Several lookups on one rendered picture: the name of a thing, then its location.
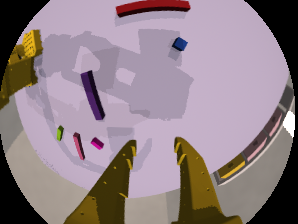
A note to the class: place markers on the magenta rod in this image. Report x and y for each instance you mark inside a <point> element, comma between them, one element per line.
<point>97,143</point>

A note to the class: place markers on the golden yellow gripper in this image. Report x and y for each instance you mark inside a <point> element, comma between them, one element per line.
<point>105,202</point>

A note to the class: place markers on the red rod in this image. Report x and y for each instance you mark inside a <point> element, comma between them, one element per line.
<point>152,5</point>

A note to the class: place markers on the lime green rod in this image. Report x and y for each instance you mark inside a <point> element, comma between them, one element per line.
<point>59,133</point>

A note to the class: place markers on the purple rod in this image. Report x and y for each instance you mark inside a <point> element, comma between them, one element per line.
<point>92,95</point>

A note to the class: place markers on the small blue cube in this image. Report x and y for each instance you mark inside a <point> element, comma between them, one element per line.
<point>179,44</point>

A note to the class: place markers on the dark pink rod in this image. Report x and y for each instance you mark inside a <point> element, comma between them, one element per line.
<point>78,144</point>

